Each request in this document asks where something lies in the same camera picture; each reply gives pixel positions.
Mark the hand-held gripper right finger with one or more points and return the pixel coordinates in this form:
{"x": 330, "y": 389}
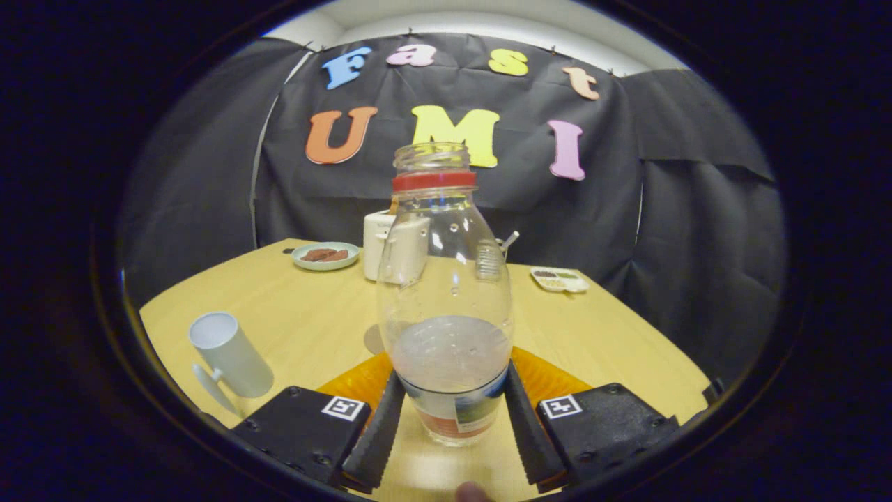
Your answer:
{"x": 533, "y": 439}

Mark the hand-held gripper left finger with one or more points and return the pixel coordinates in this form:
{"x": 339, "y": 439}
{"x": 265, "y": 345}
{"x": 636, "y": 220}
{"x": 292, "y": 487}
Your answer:
{"x": 380, "y": 439}

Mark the round brown coaster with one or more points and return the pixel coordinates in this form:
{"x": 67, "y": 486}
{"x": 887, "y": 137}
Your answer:
{"x": 373, "y": 341}

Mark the white cup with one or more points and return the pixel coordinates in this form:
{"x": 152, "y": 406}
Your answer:
{"x": 233, "y": 355}

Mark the clear plastic juice bottle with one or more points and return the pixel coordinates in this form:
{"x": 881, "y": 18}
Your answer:
{"x": 446, "y": 279}

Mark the wooden table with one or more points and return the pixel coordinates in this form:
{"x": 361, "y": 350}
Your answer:
{"x": 313, "y": 307}

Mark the white divided condiment tray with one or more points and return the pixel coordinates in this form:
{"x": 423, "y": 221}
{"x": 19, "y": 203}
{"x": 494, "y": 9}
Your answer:
{"x": 559, "y": 280}

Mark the pale green plate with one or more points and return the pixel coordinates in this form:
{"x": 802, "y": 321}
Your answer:
{"x": 327, "y": 265}

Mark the brown meat piece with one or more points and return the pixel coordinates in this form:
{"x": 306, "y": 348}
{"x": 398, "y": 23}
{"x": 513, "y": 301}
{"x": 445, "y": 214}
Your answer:
{"x": 317, "y": 254}
{"x": 339, "y": 255}

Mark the white toaster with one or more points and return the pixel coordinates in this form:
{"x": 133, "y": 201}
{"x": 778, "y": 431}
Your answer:
{"x": 376, "y": 244}

